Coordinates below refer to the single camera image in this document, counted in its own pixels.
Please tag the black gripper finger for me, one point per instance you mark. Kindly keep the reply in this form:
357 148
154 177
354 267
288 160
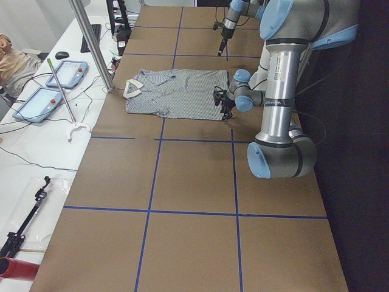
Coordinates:
227 115
222 46

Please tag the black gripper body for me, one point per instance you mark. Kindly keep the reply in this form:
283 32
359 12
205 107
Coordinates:
226 32
225 105

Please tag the blue white striped polo shirt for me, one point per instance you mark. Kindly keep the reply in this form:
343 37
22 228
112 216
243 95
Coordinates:
175 93

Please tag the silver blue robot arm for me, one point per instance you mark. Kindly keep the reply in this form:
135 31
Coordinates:
290 30
238 8

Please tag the black box with label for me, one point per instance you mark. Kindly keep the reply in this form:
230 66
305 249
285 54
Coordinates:
121 36

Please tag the brown paper table cover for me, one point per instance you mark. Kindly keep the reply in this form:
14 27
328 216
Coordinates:
171 205

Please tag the silver reacher grabber tool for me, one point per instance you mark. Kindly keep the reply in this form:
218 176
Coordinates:
76 125

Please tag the far blue teach pendant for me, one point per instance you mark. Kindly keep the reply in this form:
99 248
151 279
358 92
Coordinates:
70 73

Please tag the blue teach pendant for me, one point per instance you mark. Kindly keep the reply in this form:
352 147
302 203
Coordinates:
70 73
39 105

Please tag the black computer mouse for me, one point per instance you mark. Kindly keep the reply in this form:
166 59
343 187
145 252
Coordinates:
61 55

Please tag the near blue teach pendant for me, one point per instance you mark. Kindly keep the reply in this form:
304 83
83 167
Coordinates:
39 105

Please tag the person in beige top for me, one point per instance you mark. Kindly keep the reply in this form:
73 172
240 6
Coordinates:
17 68

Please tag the black long clamp tool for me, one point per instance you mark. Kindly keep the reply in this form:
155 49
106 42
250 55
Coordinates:
15 239

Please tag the red cylinder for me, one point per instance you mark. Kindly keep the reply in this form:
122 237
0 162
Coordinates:
18 269

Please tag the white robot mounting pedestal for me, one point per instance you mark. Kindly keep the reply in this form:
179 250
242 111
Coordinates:
259 79

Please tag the aluminium frame post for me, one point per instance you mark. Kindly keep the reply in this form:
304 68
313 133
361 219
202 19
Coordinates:
86 29

